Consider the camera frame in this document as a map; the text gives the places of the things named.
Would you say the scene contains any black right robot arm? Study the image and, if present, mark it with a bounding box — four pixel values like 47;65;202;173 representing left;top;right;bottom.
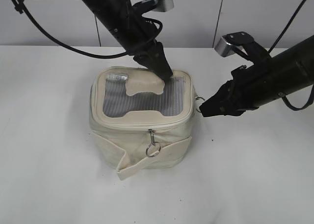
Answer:
199;37;314;117

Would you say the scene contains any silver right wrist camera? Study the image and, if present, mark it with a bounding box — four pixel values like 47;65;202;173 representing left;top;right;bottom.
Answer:
214;31;272;68

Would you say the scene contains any silver ring zipper pull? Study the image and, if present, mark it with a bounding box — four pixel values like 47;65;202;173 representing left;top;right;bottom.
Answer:
145;129;161;158

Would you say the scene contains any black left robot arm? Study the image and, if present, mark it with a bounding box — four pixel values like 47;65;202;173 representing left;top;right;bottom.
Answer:
11;0;174;82

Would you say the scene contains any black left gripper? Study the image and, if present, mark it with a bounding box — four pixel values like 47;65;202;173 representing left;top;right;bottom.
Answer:
107;3;173;81

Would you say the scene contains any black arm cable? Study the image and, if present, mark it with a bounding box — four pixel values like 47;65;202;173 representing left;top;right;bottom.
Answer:
267;0;314;111
7;0;164;59

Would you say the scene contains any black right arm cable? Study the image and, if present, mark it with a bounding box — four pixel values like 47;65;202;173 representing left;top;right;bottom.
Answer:
267;0;314;111

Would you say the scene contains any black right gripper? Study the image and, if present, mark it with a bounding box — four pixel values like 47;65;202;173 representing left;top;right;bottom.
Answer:
200;65;279;117

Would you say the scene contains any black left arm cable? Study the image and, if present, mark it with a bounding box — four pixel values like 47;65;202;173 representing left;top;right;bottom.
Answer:
7;0;164;59

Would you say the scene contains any cream fabric zipper bag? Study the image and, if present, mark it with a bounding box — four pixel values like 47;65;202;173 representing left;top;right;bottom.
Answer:
89;67;196;180

